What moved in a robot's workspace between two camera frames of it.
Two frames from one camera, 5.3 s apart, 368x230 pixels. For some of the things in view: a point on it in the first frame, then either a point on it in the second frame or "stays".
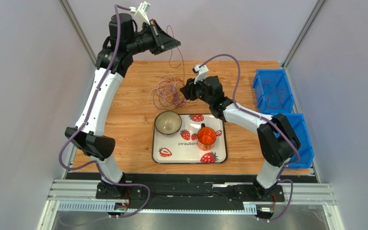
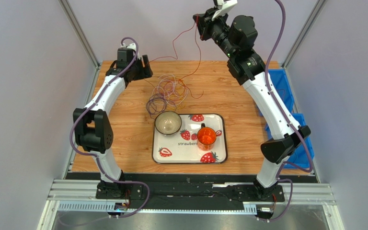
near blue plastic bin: (305, 150) stays
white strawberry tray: (182, 148) stays
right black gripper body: (191, 91) → (204, 24)
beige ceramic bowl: (167, 122) stays
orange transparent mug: (206, 138) stays
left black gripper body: (149, 39) → (138, 72)
